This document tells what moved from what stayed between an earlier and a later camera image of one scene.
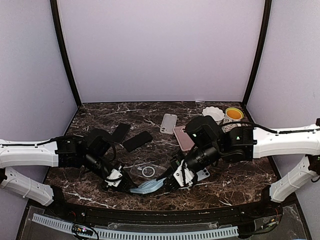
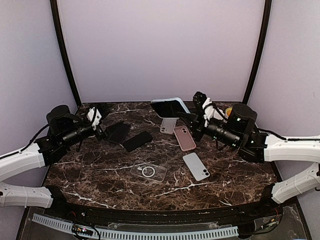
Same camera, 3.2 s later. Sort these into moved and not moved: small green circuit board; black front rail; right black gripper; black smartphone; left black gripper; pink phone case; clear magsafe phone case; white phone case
Moved: right black gripper; left black gripper
Not moved: white phone case; black smartphone; pink phone case; black front rail; small green circuit board; clear magsafe phone case
